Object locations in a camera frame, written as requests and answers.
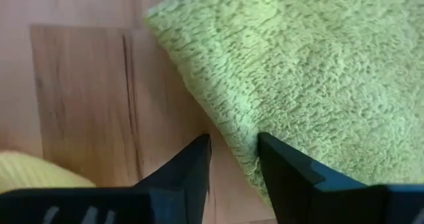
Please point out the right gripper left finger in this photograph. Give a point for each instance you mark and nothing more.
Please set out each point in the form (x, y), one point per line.
(179, 184)

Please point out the yellow microfiber towel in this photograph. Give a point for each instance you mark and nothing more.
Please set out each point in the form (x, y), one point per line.
(33, 171)

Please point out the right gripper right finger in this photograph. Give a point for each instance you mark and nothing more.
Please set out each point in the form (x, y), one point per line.
(298, 194)

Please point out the light green microfiber towel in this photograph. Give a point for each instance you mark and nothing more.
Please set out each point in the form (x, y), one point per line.
(298, 68)

